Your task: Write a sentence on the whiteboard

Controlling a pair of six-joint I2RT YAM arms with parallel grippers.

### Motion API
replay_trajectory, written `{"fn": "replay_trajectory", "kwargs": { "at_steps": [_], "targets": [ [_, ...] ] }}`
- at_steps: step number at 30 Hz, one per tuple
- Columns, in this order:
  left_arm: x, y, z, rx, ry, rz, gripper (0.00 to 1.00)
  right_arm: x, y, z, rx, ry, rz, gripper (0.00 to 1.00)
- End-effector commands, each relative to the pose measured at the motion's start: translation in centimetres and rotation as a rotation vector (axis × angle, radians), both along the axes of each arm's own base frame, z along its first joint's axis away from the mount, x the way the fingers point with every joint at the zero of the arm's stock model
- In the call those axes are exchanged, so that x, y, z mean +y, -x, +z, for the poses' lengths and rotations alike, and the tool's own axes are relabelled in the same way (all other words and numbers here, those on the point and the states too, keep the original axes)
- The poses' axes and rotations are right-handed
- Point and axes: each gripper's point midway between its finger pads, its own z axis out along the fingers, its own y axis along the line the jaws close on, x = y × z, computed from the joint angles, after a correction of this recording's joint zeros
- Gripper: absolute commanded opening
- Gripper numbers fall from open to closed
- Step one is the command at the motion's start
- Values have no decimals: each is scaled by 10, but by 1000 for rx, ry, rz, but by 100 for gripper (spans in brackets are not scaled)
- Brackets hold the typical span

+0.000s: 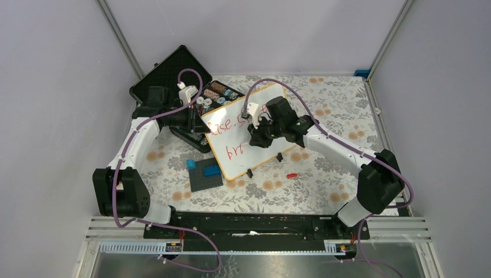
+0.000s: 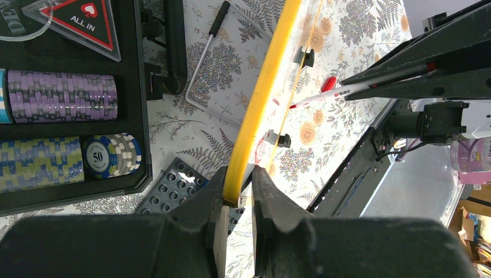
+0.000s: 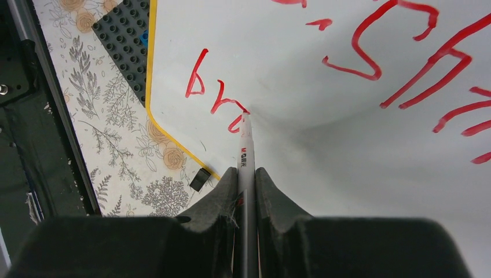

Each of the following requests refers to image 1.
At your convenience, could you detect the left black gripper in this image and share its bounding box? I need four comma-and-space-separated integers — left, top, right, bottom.
164, 103, 210, 134

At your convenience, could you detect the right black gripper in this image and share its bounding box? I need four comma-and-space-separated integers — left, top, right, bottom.
248, 115, 285, 149

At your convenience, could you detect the yellow framed whiteboard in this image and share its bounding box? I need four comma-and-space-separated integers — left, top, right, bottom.
201, 97, 294, 180

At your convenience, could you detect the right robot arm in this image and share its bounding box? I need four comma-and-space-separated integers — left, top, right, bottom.
243, 97, 405, 239

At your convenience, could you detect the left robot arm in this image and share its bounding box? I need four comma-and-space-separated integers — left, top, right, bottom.
92, 82, 207, 238

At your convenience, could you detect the light blue building brick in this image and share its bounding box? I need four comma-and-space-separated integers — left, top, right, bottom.
186, 159, 196, 170

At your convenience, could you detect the black poker chip case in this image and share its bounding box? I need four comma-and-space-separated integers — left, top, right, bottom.
129, 45, 244, 153

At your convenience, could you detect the dark blue building brick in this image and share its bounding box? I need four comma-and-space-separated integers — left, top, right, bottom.
203, 165, 221, 177

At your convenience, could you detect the dark grey building baseplate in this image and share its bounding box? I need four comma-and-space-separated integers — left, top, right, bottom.
188, 158, 223, 192

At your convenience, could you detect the floral table mat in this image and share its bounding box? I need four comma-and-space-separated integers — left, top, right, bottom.
140, 76, 383, 215

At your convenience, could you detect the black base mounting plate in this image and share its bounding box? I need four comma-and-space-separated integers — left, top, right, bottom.
144, 211, 370, 253

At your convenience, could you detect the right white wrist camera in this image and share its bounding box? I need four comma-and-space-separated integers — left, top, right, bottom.
241, 103, 261, 129

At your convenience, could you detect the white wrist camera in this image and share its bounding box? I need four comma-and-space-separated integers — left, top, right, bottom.
177, 82, 198, 106
241, 103, 261, 129

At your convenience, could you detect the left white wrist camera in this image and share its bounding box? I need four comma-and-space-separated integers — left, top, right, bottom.
177, 82, 198, 106

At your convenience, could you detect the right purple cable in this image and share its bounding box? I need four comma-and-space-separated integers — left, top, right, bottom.
240, 78, 415, 277

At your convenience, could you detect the purple cable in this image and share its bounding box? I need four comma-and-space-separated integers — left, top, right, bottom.
112, 68, 223, 273
240, 78, 415, 277

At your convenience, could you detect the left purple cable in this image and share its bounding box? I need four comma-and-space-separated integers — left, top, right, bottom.
112, 68, 223, 273

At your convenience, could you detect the blue corner bracket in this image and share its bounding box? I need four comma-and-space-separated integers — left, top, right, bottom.
354, 69, 371, 79

